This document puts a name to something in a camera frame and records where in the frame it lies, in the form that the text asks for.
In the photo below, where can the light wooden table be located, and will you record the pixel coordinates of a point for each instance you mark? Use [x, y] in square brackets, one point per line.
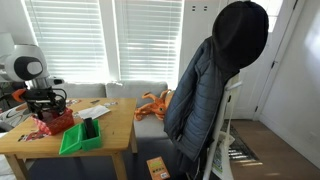
[113, 133]

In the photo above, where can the orange flat box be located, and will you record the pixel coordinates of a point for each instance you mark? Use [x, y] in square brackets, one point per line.
[158, 168]

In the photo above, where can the green plastic container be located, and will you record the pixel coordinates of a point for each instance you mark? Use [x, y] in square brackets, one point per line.
[70, 140]

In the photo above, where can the green plastic bin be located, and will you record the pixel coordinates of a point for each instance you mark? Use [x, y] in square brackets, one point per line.
[91, 142]

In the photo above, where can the colourful printed card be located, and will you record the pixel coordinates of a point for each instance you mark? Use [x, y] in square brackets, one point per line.
[33, 136]

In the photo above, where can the red woven basket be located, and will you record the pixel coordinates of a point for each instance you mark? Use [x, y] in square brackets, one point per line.
[58, 124]

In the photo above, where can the striped doormat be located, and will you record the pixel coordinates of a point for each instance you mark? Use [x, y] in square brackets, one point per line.
[245, 146]

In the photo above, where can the grey fabric sofa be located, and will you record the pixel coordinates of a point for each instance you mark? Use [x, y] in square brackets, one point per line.
[133, 90]

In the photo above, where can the blue-grey puffer jacket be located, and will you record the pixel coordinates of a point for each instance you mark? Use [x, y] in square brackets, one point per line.
[196, 110]

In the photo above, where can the white black patterned board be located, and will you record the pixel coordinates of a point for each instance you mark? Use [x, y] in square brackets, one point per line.
[13, 115]

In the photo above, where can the black cylindrical object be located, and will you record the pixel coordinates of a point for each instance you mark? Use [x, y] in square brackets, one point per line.
[89, 128]

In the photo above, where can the white door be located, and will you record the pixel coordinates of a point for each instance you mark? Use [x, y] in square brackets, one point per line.
[266, 73]

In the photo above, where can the black hat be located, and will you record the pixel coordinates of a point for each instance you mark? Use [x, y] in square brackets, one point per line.
[240, 33]

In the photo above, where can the orange octopus plush toy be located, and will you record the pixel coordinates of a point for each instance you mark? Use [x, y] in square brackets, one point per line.
[155, 106]

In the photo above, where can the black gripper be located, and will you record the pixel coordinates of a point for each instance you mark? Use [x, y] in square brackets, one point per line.
[43, 98]

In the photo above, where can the dark blue rug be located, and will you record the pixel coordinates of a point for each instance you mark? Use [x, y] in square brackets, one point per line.
[140, 156]

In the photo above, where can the white window blind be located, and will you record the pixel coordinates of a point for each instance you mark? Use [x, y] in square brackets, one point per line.
[70, 40]
[148, 40]

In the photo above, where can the white tote bag green print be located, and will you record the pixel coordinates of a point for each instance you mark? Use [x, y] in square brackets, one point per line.
[222, 160]

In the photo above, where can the white kitchen paper sheet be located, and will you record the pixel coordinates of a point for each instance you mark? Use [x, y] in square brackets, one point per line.
[93, 111]

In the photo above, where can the small printed card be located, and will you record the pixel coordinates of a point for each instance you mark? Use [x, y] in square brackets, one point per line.
[73, 102]
[95, 101]
[110, 104]

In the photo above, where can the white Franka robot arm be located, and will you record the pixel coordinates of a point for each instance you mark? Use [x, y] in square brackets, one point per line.
[23, 66]

